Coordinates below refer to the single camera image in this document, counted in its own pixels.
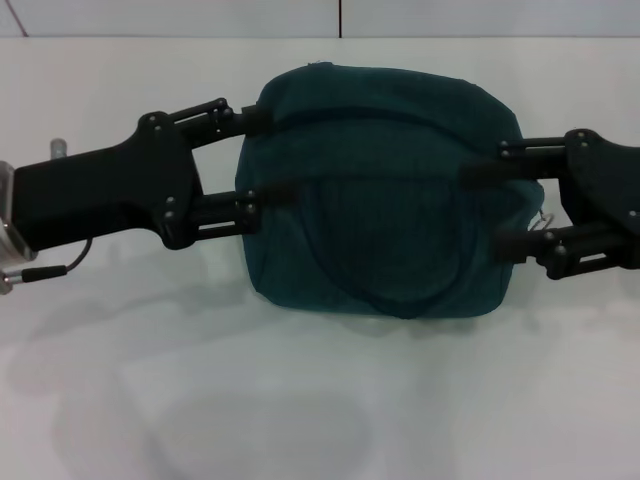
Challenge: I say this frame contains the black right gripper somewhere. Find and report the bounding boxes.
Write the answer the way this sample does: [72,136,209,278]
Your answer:
[459,127,640,282]

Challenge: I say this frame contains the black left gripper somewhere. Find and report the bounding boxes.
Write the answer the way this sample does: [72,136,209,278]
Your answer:
[12,98,297,252]

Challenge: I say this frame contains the dark teal insulated lunch bag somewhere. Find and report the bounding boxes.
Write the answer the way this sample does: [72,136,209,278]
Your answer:
[240,61,546,321]

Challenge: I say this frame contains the left arm cable with connector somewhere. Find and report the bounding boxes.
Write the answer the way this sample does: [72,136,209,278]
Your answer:
[0,238,94,297]

